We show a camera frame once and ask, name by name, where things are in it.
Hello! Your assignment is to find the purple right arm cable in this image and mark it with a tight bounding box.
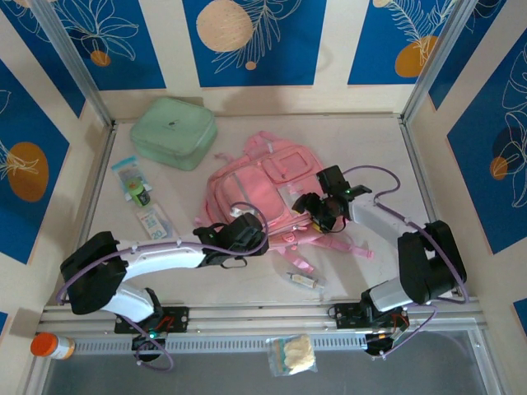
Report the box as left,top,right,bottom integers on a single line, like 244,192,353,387
341,164,470,359

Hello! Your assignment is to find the mint green zip pouch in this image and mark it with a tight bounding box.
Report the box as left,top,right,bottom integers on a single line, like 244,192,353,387
129,96,219,172

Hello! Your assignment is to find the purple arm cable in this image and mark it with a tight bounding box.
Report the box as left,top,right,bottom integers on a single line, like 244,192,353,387
341,164,470,359
55,200,272,372

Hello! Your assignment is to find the clear packet with green item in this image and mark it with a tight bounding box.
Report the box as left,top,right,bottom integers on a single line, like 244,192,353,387
110,159,154,207

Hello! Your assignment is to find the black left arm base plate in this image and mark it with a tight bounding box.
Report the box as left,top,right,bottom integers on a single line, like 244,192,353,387
114,306,190,334

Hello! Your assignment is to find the clear bag with cotton pads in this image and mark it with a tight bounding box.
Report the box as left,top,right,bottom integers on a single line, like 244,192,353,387
265,333,319,376

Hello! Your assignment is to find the slotted grey cable duct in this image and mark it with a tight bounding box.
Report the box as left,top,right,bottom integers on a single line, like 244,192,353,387
69,333,370,356

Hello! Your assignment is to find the black connector bracket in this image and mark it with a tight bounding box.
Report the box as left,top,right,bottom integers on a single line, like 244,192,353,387
131,333,168,363
364,331,408,361

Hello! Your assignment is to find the aluminium front rail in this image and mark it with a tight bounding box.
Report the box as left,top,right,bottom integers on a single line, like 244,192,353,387
35,303,483,335

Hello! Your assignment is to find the aluminium side rail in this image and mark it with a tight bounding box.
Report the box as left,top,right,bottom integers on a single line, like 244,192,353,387
398,114,464,300
60,121,119,306

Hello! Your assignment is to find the orange capped bottle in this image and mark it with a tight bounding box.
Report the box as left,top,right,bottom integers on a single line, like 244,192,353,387
30,332,77,361

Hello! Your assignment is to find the small clear sticker packet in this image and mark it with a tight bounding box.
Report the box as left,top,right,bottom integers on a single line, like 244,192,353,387
138,207,173,242

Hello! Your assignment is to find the pink backpack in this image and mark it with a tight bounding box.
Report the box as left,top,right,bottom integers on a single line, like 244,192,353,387
193,130,375,275

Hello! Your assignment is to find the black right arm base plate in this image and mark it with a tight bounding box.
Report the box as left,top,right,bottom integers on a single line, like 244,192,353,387
329,303,408,330

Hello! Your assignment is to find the clear bag with small tubes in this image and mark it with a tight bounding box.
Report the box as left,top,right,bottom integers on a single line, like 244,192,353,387
269,254,329,293

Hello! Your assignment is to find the aluminium corner post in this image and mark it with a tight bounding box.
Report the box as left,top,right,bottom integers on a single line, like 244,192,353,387
29,0,115,128
399,0,483,124

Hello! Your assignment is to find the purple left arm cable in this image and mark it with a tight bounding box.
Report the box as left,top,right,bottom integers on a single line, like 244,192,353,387
55,200,272,372

